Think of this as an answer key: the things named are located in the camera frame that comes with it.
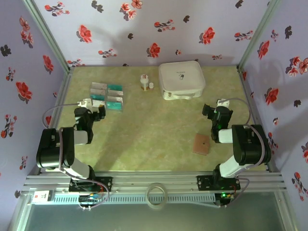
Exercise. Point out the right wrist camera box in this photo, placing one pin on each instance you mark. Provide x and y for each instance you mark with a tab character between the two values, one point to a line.
222	103

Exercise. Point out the small white vial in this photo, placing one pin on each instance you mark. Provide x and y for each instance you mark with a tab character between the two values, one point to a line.
151	86

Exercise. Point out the aluminium frame post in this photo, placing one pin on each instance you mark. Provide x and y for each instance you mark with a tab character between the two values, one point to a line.
48	33
259	33

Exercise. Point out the white power adapter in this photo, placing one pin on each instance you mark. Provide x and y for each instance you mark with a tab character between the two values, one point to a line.
41	196

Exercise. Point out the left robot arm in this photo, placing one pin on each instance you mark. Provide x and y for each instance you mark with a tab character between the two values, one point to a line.
55	149

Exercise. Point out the controller box with green light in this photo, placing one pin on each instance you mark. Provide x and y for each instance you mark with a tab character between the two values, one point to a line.
225	196

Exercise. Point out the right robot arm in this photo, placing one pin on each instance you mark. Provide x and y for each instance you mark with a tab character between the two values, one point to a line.
250	144

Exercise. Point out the teal credit card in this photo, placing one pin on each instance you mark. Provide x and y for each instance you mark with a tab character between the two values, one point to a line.
114	106
97	97
115	87

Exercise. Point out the pink leather card holder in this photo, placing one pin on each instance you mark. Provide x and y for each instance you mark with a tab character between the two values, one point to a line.
201	146

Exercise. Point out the aluminium front rail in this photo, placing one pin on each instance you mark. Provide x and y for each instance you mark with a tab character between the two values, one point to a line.
154	178

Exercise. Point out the aluminium side rail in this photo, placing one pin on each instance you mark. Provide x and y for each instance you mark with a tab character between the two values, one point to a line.
247	96
62	96

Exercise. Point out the amber bottle with white cap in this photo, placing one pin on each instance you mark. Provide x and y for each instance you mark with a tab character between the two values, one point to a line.
144	83

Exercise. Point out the white credit card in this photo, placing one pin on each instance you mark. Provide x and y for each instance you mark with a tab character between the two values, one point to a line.
115	98
115	93
99	85
98	92
99	103

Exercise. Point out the small circuit board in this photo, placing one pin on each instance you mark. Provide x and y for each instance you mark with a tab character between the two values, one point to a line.
90	198

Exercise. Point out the white zip pouch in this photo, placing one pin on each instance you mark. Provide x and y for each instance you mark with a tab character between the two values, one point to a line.
180	79

